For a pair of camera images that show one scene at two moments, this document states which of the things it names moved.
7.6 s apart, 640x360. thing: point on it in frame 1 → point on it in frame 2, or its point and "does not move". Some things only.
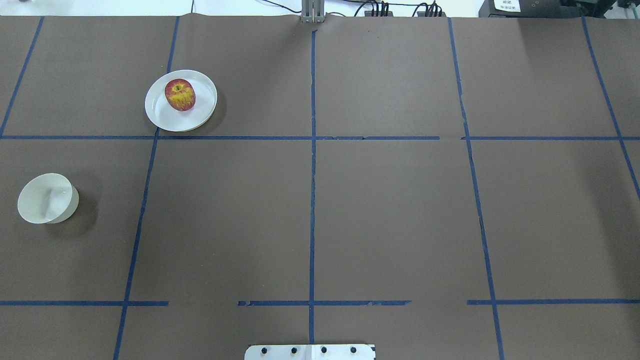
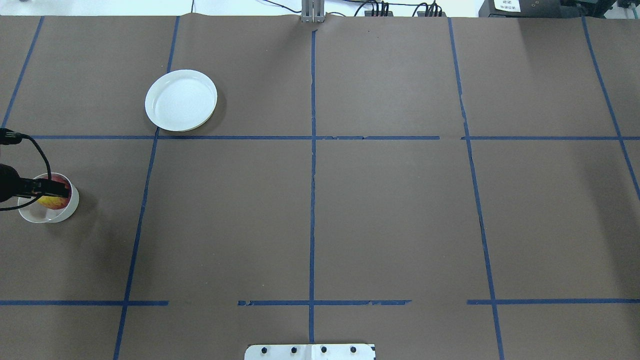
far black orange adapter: [378, 14] does not move
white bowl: [47, 198] does not move
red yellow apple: [180, 94] → [54, 202]
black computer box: [520, 8] does not move
